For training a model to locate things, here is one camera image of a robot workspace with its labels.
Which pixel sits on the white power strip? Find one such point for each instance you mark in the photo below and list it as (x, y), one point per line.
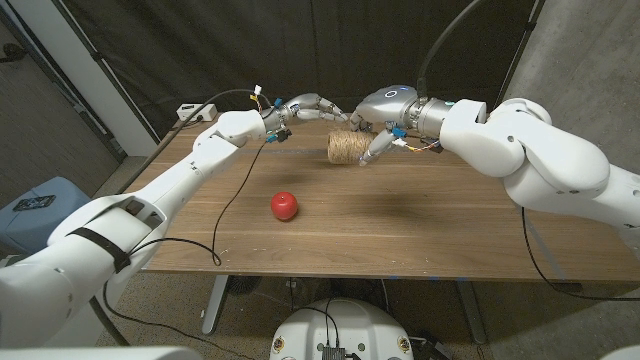
(196, 111)

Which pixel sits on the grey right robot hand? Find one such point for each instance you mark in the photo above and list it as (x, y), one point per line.
(395, 107)

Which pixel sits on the red apple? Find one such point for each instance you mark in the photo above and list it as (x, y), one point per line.
(284, 206)

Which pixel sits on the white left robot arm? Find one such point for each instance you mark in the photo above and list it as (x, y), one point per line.
(125, 225)

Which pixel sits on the black wall fixture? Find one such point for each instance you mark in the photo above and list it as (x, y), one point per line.
(12, 51)

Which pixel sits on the blue storage bin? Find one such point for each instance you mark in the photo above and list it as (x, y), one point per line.
(35, 215)

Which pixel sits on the grey table leg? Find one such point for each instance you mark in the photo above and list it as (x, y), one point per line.
(471, 310)
(215, 305)

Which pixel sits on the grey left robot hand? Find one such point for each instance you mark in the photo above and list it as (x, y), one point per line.
(305, 109)

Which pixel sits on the black backdrop stand pole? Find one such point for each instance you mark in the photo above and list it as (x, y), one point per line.
(520, 50)
(107, 67)

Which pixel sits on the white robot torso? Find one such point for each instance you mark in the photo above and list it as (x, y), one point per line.
(345, 325)

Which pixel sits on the black backdrop curtain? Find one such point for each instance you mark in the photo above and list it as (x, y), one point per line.
(225, 50)

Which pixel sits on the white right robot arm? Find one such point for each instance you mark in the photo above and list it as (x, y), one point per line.
(550, 155)

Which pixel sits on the brown twine spool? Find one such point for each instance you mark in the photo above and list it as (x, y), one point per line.
(347, 146)

